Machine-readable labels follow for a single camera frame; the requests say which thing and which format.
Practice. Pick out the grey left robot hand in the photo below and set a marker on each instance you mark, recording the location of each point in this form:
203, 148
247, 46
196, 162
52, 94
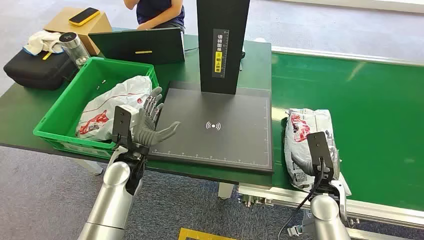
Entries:
145, 127

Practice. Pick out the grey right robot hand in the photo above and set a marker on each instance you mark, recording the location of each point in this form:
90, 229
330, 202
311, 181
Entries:
299, 164

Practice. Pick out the grey mailer package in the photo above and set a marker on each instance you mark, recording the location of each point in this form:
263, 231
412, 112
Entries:
304, 126

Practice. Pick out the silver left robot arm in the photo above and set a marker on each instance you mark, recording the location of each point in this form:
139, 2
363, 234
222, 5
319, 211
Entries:
112, 198

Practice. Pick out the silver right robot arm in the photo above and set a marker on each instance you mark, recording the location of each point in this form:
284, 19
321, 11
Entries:
326, 215

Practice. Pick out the white red-printed mailer package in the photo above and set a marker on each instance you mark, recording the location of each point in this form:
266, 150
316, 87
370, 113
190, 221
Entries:
119, 99

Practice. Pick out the black inbound scanner machine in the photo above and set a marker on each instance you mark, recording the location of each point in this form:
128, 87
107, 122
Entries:
212, 142

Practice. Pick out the green conveyor belt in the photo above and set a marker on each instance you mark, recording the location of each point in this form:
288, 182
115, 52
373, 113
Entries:
364, 116

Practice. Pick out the brown cardboard box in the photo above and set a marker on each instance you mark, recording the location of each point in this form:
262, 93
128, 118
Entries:
96, 30

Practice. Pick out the yellow sticker on laptop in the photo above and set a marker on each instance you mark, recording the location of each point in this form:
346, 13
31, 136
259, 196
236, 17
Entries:
143, 52

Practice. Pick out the green plastic crate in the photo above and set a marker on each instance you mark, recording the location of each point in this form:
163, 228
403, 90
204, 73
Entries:
66, 112

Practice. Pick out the black laptop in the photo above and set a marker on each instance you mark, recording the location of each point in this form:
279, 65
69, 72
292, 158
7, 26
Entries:
132, 41

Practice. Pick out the clear bottle black lid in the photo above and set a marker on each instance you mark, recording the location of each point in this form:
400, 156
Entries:
75, 49

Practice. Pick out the black-yellow label on scanner column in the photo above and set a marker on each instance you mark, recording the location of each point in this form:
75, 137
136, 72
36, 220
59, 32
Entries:
220, 53

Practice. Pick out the person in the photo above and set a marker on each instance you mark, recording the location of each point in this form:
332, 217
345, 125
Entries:
159, 11

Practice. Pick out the yellow floor tape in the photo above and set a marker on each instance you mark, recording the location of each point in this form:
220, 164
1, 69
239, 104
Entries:
195, 234

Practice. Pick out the yellow tag on case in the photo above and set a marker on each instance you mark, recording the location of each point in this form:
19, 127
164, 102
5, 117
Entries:
47, 56

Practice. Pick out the black zip case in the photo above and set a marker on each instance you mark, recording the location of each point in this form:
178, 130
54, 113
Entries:
36, 71

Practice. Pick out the yellow smartphone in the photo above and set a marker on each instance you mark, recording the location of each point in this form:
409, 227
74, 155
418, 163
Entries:
84, 16

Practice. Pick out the white cloth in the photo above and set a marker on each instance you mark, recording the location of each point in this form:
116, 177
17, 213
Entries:
43, 41

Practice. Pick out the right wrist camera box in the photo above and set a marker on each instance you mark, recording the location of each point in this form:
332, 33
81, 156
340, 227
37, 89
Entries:
319, 149

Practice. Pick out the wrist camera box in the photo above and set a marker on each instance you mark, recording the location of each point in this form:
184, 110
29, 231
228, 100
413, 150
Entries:
121, 124
319, 149

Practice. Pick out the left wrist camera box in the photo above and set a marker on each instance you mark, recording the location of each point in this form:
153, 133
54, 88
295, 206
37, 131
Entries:
121, 124

